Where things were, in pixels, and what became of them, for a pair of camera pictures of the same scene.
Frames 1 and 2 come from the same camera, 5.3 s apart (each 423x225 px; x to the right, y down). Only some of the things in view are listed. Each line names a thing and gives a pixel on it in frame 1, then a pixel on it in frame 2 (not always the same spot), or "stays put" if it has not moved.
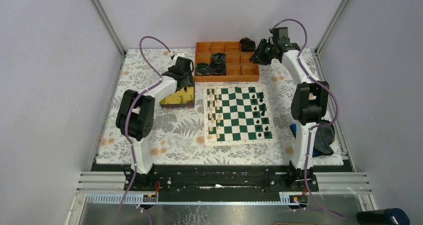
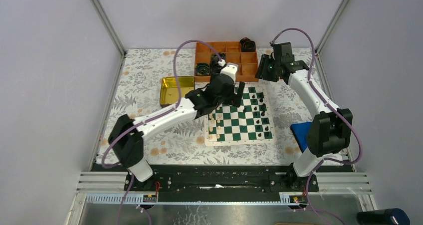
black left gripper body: x=187 y=81 to x=224 y=100
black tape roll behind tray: x=247 y=45 stays put
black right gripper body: x=264 y=54 to x=267 y=70
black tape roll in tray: x=202 y=69 stays put
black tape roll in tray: x=218 y=69 stays put
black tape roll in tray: x=219 y=58 stays put
